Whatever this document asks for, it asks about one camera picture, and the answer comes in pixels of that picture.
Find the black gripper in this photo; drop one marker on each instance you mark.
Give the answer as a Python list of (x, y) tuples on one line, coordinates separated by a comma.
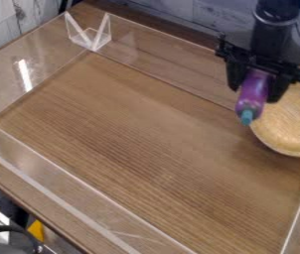
[(241, 60)]

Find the purple toy eggplant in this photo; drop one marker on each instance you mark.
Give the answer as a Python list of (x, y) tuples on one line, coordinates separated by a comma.
[(253, 94)]

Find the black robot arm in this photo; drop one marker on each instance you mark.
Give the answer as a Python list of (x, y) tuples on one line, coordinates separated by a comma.
[(266, 49)]

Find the clear acrylic corner bracket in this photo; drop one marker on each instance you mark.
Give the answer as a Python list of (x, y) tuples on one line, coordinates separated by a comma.
[(88, 38)]

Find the clear acrylic tray walls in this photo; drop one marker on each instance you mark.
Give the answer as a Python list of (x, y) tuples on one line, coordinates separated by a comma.
[(123, 152)]

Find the yellow object under table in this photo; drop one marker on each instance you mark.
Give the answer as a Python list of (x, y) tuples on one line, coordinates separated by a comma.
[(36, 230)]

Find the brown wooden bowl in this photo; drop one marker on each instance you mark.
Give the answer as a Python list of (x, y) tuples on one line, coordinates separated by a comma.
[(277, 127)]

